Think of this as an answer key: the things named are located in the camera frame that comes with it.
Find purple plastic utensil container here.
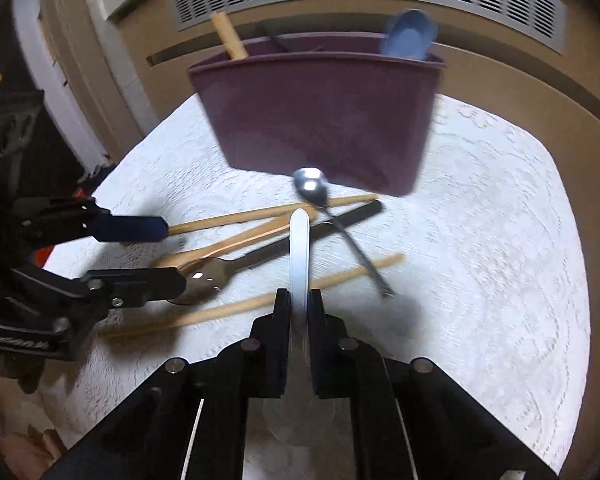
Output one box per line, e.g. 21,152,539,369
187,32,447,198

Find long grey vent grille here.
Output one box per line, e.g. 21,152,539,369
172,0,568,56

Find black-handled metal spoon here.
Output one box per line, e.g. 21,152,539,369
167,199,384,307

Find thin-handled silver spoon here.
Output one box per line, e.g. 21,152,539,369
293,166,395,298

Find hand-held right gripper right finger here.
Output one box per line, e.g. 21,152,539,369
306,288,559,480

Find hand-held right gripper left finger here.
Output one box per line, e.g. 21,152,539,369
40,287,293,480

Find blue plastic spoon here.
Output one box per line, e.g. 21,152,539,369
380,8,439,62

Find wooden spoon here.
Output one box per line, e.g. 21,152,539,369
152,215,293,270

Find dark shoe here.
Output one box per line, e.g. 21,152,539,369
75,157,116,186

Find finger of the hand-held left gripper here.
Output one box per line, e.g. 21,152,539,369
12,196,169,251
10,266,187,313

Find white lace tablecloth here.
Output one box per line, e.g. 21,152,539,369
77,92,593,480

